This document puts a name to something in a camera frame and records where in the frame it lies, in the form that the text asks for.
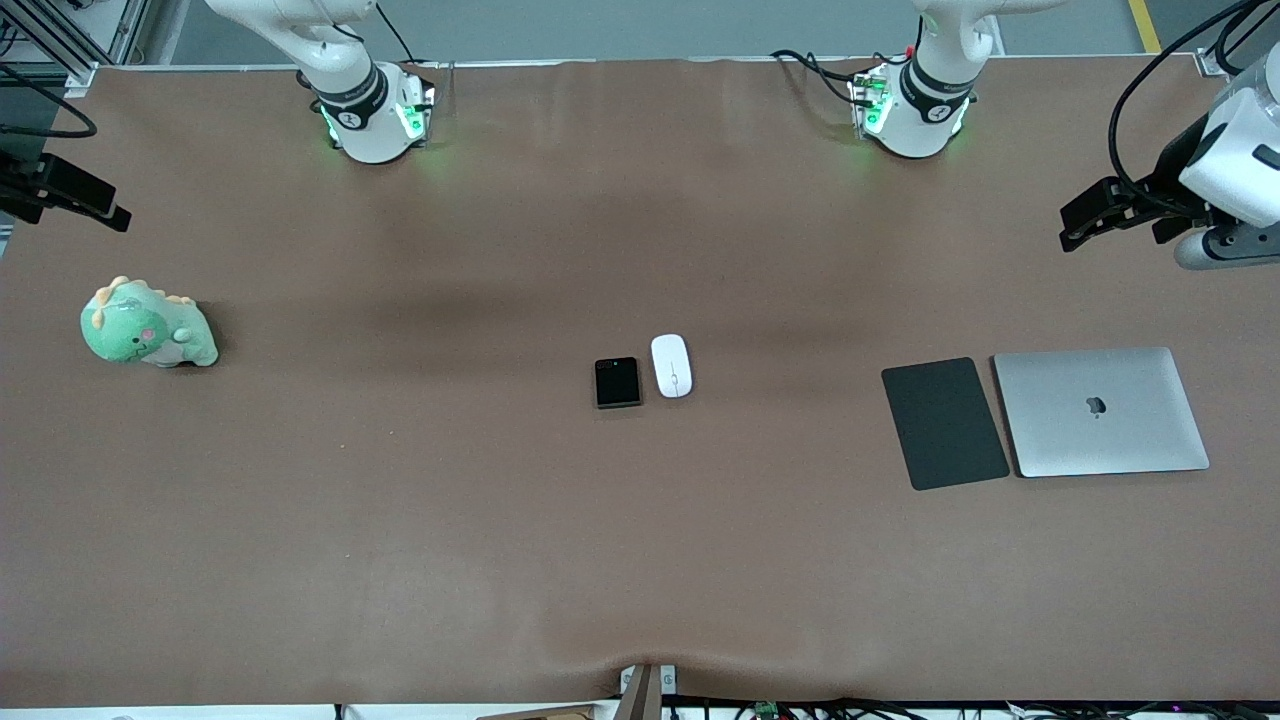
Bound white computer mouse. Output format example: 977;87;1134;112
650;334;695;399

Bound black flip phone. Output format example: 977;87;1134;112
594;357;643;410

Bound dark grey mouse pad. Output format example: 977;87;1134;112
881;357;1011;492

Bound green dinosaur plush toy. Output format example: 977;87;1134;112
80;276;219;368

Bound silver closed laptop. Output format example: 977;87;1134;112
993;347;1211;479

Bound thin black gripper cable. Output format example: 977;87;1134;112
0;64;99;139

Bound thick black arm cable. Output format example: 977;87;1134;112
1108;0;1280;216

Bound black looped cable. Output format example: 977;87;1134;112
1214;0;1280;77

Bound aluminium frame profile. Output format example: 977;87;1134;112
0;0;153;83

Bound black base cable bundle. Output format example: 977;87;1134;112
770;45;926;107

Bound metal table edge bracket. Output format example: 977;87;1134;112
618;663;679;720

